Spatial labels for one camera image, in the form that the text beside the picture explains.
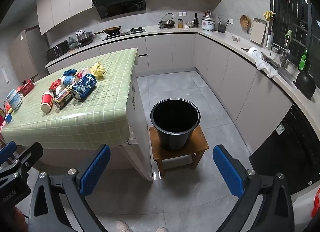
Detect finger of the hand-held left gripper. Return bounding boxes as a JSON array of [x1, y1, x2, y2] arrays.
[[0, 142, 43, 185], [0, 141, 17, 165]]

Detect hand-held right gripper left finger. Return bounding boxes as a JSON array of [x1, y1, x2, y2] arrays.
[[29, 144, 111, 232]]

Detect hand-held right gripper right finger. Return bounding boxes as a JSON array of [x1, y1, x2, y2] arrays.
[[212, 144, 295, 232]]

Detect red paper cup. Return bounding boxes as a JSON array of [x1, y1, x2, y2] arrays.
[[40, 91, 55, 113]]

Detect black gold drink can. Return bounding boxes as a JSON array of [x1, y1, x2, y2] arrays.
[[52, 83, 75, 110]]

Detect black plastic bucket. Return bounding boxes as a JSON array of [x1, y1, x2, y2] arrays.
[[150, 98, 201, 151]]

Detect blue drink can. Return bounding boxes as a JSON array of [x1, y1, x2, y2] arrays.
[[71, 73, 97, 101]]

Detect blue fleece cloth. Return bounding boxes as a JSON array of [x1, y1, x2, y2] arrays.
[[62, 68, 78, 78]]

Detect brown wooden stool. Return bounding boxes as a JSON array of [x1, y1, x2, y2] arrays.
[[149, 124, 209, 177]]

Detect light blue lidded container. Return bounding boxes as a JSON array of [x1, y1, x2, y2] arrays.
[[5, 88, 23, 111]]

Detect green checked tablecloth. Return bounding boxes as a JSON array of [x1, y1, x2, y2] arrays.
[[1, 47, 139, 150]]

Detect beige island cabinet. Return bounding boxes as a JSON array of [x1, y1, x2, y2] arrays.
[[37, 65, 154, 182]]

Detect red patterned box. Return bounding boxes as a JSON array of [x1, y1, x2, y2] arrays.
[[19, 78, 35, 96]]

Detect black built-in dishwasher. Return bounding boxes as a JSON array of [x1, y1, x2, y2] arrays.
[[249, 103, 320, 195]]

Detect blue white paper cup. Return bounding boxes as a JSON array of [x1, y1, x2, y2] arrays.
[[61, 75, 79, 90]]

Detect red plastic object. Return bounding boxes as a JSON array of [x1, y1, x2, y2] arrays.
[[311, 187, 320, 217]]

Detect beige refrigerator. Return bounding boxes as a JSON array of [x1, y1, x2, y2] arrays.
[[9, 30, 49, 90]]

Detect black microwave oven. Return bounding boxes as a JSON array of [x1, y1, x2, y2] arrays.
[[46, 40, 69, 61]]

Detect white dish cloth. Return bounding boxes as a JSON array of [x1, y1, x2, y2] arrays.
[[255, 60, 279, 78]]

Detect steel sink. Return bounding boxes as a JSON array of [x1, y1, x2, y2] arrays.
[[241, 47, 298, 85]]

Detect black domed pan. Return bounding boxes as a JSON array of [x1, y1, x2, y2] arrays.
[[293, 71, 317, 101]]

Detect grey kitchen counter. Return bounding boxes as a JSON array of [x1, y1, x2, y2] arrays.
[[45, 26, 320, 152]]

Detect white plates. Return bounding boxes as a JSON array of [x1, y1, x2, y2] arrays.
[[247, 47, 264, 65]]

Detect grey lidded pot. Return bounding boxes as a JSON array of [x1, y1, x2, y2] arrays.
[[76, 31, 95, 44]]

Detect steel faucet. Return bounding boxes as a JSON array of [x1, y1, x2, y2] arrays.
[[269, 35, 292, 68]]

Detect green bottle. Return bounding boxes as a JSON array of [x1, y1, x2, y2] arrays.
[[297, 48, 310, 71]]

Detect black gas hob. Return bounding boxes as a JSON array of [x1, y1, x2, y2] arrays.
[[102, 28, 146, 41]]

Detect dark wok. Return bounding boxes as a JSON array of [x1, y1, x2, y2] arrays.
[[94, 26, 122, 35]]

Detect grey cutting board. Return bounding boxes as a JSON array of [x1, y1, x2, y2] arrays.
[[249, 18, 268, 48]]

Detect black utensil holder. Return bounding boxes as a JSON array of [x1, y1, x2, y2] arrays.
[[217, 17, 227, 33]]

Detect white rice cooker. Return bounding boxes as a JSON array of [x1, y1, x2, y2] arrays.
[[201, 15, 216, 31]]

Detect bamboo strainer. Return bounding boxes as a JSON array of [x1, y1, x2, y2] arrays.
[[240, 15, 251, 35]]

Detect steel kettle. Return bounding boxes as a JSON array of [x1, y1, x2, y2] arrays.
[[158, 13, 176, 29]]

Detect black range hood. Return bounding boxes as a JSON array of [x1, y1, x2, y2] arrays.
[[92, 0, 147, 20]]

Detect window with black grille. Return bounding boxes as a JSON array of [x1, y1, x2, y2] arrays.
[[269, 0, 320, 85]]

